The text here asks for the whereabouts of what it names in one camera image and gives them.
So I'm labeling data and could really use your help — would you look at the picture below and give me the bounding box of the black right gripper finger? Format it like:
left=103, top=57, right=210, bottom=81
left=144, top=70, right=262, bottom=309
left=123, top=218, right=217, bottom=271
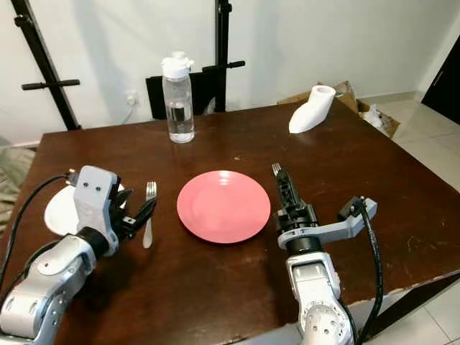
left=274, top=168, right=294, bottom=209
left=283, top=171, right=308, bottom=208

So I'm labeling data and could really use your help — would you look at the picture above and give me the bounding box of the pink round plate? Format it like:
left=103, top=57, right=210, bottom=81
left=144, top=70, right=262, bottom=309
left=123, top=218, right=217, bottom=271
left=176, top=170, right=272, bottom=244

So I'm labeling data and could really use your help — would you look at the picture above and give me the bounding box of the white round plate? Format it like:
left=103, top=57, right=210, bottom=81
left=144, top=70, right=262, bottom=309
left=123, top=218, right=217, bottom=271
left=44, top=183, right=87, bottom=237

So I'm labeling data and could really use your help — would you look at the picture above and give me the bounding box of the crumpled white plastic wrap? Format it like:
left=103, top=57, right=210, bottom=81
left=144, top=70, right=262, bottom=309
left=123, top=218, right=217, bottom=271
left=358, top=103, right=392, bottom=133

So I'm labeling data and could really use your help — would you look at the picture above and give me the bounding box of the brown cardboard box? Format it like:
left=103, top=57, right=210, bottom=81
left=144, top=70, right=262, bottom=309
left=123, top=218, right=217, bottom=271
left=276, top=80, right=401, bottom=139

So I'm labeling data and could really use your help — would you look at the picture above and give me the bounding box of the clear water bottle white lid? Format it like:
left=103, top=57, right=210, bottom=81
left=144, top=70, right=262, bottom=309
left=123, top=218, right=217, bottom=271
left=161, top=51, right=196, bottom=144

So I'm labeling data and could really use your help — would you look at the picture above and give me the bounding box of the olive green cloth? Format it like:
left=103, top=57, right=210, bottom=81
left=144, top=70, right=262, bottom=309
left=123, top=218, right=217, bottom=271
left=0, top=146, right=38, bottom=232

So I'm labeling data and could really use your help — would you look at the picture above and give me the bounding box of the black upright stand pole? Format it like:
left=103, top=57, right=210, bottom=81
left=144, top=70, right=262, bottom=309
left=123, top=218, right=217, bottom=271
left=201, top=0, right=247, bottom=114

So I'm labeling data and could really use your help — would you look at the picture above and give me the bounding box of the black slanted stand leg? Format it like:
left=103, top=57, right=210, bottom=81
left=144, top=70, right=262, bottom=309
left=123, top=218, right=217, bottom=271
left=10, top=0, right=81, bottom=132

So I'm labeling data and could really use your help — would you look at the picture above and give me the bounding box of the dark door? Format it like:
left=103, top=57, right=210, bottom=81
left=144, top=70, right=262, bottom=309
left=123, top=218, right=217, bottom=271
left=421, top=42, right=460, bottom=126

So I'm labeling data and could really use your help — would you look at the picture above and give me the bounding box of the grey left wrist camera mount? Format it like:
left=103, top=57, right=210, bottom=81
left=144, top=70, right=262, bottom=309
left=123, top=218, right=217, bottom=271
left=75, top=165, right=122, bottom=242

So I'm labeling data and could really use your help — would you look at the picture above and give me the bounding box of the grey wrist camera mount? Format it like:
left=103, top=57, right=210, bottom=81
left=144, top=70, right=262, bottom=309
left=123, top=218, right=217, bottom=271
left=75, top=165, right=122, bottom=242
left=279, top=196, right=379, bottom=252

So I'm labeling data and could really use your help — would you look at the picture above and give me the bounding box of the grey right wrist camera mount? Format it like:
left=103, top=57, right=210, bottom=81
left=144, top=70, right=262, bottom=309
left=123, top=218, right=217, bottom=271
left=279, top=196, right=379, bottom=252

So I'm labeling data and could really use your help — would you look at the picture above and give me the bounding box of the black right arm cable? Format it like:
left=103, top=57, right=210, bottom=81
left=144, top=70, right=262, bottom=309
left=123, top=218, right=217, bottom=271
left=352, top=198, right=387, bottom=344

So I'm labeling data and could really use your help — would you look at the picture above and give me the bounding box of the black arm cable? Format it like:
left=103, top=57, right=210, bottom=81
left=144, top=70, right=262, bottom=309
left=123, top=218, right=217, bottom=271
left=0, top=173, right=78, bottom=303
left=352, top=198, right=387, bottom=344

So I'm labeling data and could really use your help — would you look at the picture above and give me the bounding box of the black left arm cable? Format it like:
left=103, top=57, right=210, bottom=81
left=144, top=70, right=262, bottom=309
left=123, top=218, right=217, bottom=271
left=0, top=173, right=78, bottom=303

